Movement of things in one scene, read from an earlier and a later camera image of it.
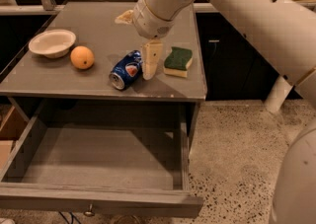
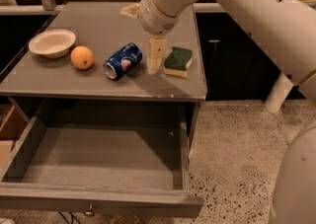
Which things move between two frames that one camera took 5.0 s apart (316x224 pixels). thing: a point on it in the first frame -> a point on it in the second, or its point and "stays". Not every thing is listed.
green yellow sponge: [177, 62] stays
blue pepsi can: [126, 70] -> [122, 60]
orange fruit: [82, 57] stays
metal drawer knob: [89, 213] stays
